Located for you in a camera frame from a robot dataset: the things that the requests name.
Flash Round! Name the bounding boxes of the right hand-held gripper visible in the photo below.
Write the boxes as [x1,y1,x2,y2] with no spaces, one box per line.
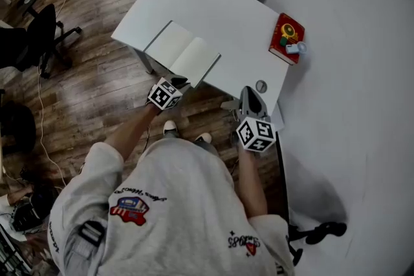
[235,85,276,153]

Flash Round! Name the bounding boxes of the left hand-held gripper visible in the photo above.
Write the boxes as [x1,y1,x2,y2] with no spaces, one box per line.
[145,75,191,111]

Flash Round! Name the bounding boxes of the grey notebook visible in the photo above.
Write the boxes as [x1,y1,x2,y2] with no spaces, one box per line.
[143,20,223,89]

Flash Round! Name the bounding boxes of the person's left forearm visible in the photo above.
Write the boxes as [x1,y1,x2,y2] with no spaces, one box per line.
[103,105,163,163]

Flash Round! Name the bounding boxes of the person's right forearm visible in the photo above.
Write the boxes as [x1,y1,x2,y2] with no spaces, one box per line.
[237,145,269,220]

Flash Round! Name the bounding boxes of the grey flat panel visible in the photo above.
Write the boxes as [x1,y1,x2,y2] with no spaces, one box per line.
[270,102,286,133]

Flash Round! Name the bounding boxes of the person's left shoe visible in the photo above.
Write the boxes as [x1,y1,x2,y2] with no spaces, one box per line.
[162,120,179,137]

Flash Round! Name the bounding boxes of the red book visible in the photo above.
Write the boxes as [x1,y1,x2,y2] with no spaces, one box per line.
[268,12,306,66]

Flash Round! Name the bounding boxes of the light blue handheld fan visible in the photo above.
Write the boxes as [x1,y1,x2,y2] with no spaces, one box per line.
[285,41,308,56]

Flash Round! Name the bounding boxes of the white desk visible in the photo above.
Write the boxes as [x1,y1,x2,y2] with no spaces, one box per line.
[111,0,289,122]

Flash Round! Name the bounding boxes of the yellow green toy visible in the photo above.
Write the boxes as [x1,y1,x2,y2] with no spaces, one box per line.
[279,23,300,47]

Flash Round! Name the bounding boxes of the person's grey shirt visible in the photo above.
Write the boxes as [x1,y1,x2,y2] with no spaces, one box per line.
[47,137,304,276]

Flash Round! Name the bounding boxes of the black office chair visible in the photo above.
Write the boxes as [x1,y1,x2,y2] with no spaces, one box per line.
[0,3,83,80]

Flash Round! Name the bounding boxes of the black bag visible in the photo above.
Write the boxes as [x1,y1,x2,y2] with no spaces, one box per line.
[0,100,37,154]

